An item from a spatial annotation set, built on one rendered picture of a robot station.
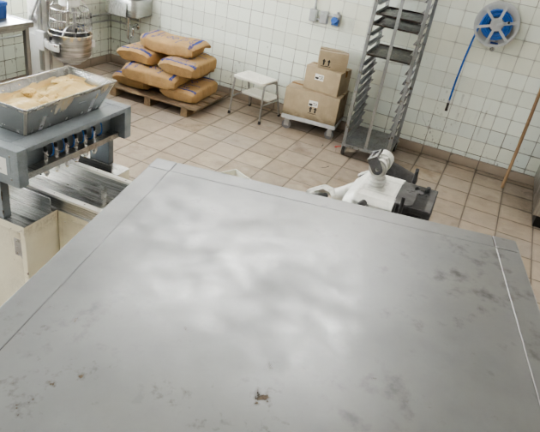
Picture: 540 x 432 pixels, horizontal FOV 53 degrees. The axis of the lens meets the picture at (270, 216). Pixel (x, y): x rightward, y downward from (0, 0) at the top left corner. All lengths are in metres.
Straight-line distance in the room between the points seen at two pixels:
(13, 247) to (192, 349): 2.15
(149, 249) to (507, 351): 0.36
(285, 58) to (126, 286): 5.97
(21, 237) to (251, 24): 4.59
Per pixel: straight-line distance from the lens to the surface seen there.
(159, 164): 0.74
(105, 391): 0.43
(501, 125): 6.05
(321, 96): 5.84
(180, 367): 0.45
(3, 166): 2.38
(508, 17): 5.73
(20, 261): 2.60
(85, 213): 2.47
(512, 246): 0.73
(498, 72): 5.93
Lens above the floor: 2.14
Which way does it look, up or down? 30 degrees down
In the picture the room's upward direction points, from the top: 10 degrees clockwise
